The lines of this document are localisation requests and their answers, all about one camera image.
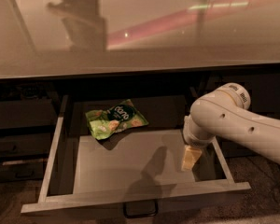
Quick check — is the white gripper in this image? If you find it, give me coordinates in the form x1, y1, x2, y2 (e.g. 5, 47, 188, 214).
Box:
181, 115, 215, 171

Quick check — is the dark drawer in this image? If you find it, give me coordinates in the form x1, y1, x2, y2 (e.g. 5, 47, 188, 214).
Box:
0, 158, 48, 183
0, 99, 57, 130
21, 96, 250, 224
0, 133, 51, 158

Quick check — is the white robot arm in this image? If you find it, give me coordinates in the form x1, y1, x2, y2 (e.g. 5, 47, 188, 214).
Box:
183, 83, 280, 165

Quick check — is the green snack bag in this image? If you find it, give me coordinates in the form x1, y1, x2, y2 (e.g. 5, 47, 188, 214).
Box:
85, 99, 148, 140

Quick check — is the dark cabinet frame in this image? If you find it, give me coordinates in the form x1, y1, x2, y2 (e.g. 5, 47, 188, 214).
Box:
0, 63, 280, 185

